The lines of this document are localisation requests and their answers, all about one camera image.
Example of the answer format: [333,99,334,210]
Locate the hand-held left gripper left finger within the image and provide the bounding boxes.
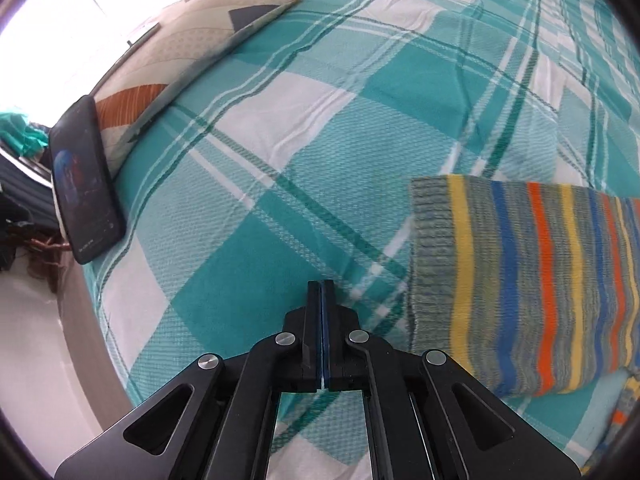
[54,281,324,480]

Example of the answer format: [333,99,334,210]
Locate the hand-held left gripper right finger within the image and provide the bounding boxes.
[323,281,584,480]

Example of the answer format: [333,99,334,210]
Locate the striped knit sweater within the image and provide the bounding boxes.
[407,175,640,461]

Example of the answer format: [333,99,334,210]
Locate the teal plaid blanket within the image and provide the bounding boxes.
[82,0,640,480]

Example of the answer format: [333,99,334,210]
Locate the black smartphone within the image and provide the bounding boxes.
[49,95,127,265]

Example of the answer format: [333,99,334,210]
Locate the beige patterned pillow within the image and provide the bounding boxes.
[92,0,302,181]

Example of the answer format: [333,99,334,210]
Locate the green cloth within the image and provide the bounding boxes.
[0,110,52,158]

